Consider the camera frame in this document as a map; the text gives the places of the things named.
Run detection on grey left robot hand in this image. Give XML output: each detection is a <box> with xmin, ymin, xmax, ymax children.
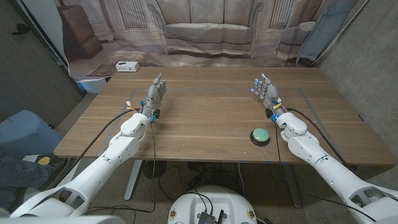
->
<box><xmin>140</xmin><ymin>72</ymin><xmax>168</xmax><ymax>121</ymax></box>

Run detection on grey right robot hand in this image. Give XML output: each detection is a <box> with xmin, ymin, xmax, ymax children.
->
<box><xmin>250</xmin><ymin>73</ymin><xmax>287</xmax><ymax>117</ymax></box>

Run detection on green push button black base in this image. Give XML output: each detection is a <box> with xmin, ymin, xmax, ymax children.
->
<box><xmin>249</xmin><ymin>128</ymin><xmax>271</xmax><ymax>147</ymax></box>

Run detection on white power box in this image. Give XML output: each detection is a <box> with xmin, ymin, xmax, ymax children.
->
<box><xmin>115</xmin><ymin>61</ymin><xmax>140</xmax><ymax>73</ymax></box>

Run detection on round black floor fan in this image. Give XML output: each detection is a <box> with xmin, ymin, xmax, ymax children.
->
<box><xmin>142</xmin><ymin>160</ymin><xmax>167</xmax><ymax>180</ymax></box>

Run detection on printed living room backdrop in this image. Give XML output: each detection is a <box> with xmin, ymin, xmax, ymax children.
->
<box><xmin>54</xmin><ymin>0</ymin><xmax>369</xmax><ymax>94</ymax></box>

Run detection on white table leg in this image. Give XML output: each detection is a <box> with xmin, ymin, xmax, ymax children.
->
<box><xmin>124</xmin><ymin>160</ymin><xmax>144</xmax><ymax>202</ymax></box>

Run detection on grey table leg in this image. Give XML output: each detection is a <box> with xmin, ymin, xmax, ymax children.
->
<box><xmin>281</xmin><ymin>163</ymin><xmax>302</xmax><ymax>208</ymax></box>

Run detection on black shoe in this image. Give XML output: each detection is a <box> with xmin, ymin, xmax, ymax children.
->
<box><xmin>35</xmin><ymin>154</ymin><xmax>68</xmax><ymax>191</ymax></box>

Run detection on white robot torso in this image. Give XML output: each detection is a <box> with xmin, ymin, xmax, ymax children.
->
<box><xmin>167</xmin><ymin>185</ymin><xmax>258</xmax><ymax>224</ymax></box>

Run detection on white mat yellow foot marks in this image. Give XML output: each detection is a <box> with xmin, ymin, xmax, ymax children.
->
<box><xmin>21</xmin><ymin>154</ymin><xmax>78</xmax><ymax>187</ymax></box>

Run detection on black electronics module on torso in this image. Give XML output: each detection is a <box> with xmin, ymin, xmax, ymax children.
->
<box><xmin>197</xmin><ymin>210</ymin><xmax>224</xmax><ymax>224</ymax></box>

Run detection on blue plastic bin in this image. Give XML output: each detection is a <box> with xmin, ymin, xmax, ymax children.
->
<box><xmin>0</xmin><ymin>110</ymin><xmax>63</xmax><ymax>159</ymax></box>

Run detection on person's leg in jeans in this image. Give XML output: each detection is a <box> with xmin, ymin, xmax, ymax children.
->
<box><xmin>0</xmin><ymin>151</ymin><xmax>52</xmax><ymax>209</ymax></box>

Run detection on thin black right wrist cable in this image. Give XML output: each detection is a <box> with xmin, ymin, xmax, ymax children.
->
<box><xmin>274</xmin><ymin>120</ymin><xmax>377</xmax><ymax>222</ymax></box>

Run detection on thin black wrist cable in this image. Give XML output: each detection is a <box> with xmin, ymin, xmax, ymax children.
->
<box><xmin>274</xmin><ymin>120</ymin><xmax>377</xmax><ymax>222</ymax></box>
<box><xmin>85</xmin><ymin>120</ymin><xmax>157</xmax><ymax>215</ymax></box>

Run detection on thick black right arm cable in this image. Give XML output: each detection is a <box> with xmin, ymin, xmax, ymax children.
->
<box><xmin>286</xmin><ymin>107</ymin><xmax>354</xmax><ymax>170</ymax></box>

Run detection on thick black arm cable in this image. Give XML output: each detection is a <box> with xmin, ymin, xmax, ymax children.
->
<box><xmin>286</xmin><ymin>107</ymin><xmax>354</xmax><ymax>170</ymax></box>
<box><xmin>62</xmin><ymin>108</ymin><xmax>141</xmax><ymax>178</ymax></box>

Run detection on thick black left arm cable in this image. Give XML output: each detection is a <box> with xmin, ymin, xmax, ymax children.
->
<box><xmin>62</xmin><ymin>108</ymin><xmax>141</xmax><ymax>178</ymax></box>

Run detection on thin black left wrist cable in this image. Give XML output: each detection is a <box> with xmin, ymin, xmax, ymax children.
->
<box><xmin>85</xmin><ymin>120</ymin><xmax>157</xmax><ymax>215</ymax></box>

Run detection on black cable on torso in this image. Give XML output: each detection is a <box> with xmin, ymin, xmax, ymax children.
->
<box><xmin>158</xmin><ymin>166</ymin><xmax>214</xmax><ymax>215</ymax></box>

